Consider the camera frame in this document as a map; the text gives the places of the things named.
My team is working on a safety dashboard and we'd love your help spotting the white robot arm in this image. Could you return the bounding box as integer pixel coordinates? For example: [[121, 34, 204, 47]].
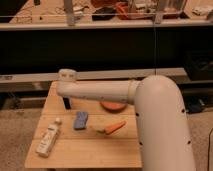
[[57, 69, 196, 171]]

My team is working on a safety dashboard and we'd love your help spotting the orange bowl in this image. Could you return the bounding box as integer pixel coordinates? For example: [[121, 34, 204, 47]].
[[100, 101, 127, 113]]

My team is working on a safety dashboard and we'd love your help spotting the white lotion bottle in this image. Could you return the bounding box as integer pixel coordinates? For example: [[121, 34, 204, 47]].
[[36, 118, 62, 158]]

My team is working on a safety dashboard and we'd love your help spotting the black object on shelf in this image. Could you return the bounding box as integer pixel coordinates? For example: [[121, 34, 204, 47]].
[[92, 7, 116, 21]]

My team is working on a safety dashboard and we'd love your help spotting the orange carrot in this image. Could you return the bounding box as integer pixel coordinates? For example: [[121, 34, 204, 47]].
[[99, 121, 126, 135]]

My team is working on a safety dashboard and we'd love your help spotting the black standing eraser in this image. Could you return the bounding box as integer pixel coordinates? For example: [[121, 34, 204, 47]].
[[63, 98, 71, 110]]

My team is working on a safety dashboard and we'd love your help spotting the orange tool on shelf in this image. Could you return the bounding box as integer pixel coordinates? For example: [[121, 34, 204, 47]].
[[115, 1, 148, 20]]

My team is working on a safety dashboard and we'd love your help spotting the black box on floor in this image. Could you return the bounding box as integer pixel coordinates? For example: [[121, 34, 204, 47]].
[[184, 98, 205, 114]]

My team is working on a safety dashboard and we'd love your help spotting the wooden table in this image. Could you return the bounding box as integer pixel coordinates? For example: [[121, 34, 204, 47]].
[[25, 84, 142, 169]]

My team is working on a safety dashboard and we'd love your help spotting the blue sponge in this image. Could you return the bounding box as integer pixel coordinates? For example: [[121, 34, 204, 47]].
[[73, 111, 88, 130]]

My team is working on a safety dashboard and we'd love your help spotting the black floor cable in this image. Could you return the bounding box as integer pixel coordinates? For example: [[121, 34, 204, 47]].
[[205, 128, 213, 171]]

